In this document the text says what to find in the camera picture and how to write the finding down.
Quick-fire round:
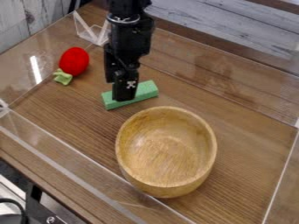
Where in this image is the black metal table bracket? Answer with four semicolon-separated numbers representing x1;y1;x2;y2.
25;184;66;224

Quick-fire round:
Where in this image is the red plush strawberry toy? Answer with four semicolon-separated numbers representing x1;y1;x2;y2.
51;47;89;86

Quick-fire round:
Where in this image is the green rectangular block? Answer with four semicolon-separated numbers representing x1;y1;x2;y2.
101;80;158;110

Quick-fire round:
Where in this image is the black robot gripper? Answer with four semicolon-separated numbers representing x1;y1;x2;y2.
104;14;154;102

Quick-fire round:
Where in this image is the black cable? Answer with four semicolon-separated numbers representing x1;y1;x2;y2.
0;198;27;224

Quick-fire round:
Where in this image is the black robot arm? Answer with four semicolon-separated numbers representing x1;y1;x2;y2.
104;0;154;102

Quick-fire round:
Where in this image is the brown wooden bowl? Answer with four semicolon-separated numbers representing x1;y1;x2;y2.
116;106;217;199

